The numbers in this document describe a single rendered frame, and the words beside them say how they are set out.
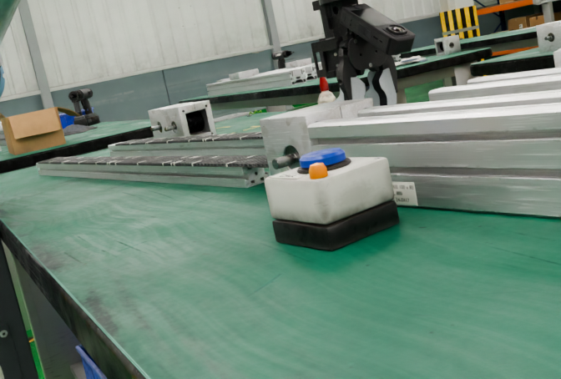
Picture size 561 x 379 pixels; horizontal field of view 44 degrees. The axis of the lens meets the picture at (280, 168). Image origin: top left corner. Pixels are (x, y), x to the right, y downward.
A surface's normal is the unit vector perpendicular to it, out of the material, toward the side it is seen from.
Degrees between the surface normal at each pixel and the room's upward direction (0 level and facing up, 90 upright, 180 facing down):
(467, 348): 0
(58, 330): 90
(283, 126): 90
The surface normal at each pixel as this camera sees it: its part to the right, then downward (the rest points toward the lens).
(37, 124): 0.33, -0.31
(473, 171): -0.80, 0.25
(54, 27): 0.46, 0.04
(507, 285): -0.20, -0.97
